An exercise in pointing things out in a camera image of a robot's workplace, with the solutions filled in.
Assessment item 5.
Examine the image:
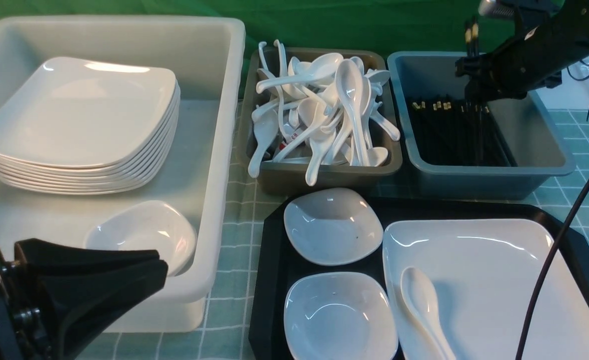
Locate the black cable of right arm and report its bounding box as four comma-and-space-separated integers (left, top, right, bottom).
515, 50, 589, 360

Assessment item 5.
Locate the green backdrop cloth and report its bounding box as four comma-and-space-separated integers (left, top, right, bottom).
0, 0, 565, 99

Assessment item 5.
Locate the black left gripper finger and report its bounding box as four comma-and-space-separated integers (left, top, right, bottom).
40, 259, 168, 360
13, 238, 161, 281

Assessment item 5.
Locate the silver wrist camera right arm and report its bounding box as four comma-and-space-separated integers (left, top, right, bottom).
478, 0, 516, 21

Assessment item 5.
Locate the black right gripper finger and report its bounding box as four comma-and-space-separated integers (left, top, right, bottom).
467, 85, 485, 166

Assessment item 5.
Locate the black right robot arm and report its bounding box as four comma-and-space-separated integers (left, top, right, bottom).
456, 0, 589, 103

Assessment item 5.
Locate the pile of white spoons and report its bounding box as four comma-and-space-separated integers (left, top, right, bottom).
247, 40, 401, 187

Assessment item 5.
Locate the white spoon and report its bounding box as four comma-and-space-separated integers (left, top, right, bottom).
400, 266, 456, 360

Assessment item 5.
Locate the white bowl in tub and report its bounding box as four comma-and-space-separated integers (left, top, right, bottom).
84, 200, 197, 277

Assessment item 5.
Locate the white bowl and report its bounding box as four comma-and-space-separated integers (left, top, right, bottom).
283, 272, 399, 360
283, 187, 384, 266
84, 200, 197, 277

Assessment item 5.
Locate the large white plastic tub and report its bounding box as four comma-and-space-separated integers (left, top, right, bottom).
0, 15, 245, 333

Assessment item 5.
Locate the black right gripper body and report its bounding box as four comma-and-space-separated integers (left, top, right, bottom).
456, 25, 565, 101

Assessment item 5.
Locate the pile of black chopsticks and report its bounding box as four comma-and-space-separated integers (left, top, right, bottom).
404, 95, 517, 167

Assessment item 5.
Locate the large white rice plate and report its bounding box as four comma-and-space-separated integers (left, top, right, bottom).
382, 219, 589, 360

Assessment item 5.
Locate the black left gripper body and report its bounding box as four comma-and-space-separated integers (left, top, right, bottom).
0, 251, 54, 360

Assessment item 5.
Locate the stack of white square plates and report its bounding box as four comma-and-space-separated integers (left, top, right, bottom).
0, 57, 181, 195

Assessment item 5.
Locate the green checked tablecloth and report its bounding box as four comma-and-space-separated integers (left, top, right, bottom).
79, 109, 589, 360

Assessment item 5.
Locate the blue-grey chopstick bin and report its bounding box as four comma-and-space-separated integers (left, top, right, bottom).
387, 51, 576, 200

